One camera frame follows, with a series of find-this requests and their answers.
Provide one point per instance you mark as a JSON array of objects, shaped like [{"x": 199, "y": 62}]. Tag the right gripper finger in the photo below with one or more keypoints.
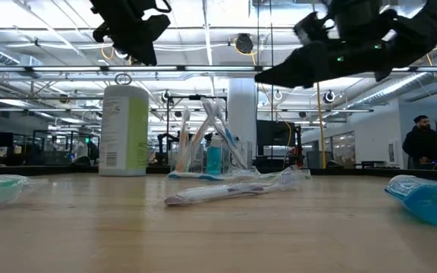
[{"x": 294, "y": 72}]

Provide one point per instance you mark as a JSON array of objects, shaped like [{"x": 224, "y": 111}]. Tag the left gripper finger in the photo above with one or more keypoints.
[{"x": 144, "y": 49}]

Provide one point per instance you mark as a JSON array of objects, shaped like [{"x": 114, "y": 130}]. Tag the clear toothbrush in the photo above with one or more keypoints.
[{"x": 212, "y": 113}]

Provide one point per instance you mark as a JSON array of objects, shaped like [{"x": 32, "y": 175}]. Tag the blue white toothbrush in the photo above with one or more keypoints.
[
  {"x": 192, "y": 176},
  {"x": 230, "y": 141}
]

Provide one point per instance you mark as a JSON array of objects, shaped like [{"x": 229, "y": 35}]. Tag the purple white toothbrush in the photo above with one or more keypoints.
[{"x": 211, "y": 194}]

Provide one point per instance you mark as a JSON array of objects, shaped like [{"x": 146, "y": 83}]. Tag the black background robot arm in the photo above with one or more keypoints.
[{"x": 169, "y": 138}]

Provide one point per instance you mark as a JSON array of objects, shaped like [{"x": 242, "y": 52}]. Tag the white building column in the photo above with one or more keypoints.
[{"x": 241, "y": 113}]

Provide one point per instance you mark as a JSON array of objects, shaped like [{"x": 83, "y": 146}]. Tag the clear cup with toothbrushes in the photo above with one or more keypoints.
[{"x": 197, "y": 98}]

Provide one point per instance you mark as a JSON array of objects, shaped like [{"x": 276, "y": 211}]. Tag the overhead aluminium beam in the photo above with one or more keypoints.
[{"x": 66, "y": 69}]

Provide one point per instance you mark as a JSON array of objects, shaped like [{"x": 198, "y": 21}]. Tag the white green wipes canister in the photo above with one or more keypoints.
[{"x": 123, "y": 132}]

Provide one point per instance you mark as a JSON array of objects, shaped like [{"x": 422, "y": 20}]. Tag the person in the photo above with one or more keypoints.
[{"x": 421, "y": 144}]

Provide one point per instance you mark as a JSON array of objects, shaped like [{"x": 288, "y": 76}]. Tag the clear acrylic organizer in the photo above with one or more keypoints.
[{"x": 203, "y": 167}]

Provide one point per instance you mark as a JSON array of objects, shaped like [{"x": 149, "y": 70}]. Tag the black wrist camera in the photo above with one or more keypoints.
[{"x": 313, "y": 28}]

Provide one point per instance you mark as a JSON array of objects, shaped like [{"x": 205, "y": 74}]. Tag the wall picture frame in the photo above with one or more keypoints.
[{"x": 392, "y": 152}]

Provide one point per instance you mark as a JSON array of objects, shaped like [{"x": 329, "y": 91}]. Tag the black table edge rail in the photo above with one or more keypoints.
[{"x": 70, "y": 169}]

